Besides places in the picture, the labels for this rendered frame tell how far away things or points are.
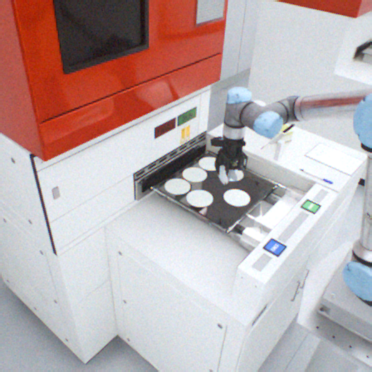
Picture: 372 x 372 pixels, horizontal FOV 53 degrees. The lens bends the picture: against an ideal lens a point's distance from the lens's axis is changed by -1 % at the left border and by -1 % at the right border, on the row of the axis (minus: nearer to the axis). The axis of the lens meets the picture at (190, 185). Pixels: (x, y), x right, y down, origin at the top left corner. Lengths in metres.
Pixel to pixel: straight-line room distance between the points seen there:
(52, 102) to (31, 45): 0.15
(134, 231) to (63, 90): 0.61
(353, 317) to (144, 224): 0.76
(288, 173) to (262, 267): 0.53
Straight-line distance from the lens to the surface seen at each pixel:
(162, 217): 1.46
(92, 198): 1.33
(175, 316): 1.43
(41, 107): 1.01
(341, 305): 1.22
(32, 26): 0.95
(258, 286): 1.13
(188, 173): 1.55
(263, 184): 1.55
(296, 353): 2.15
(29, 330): 2.22
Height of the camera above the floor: 1.81
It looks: 38 degrees down
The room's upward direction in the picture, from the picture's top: 4 degrees clockwise
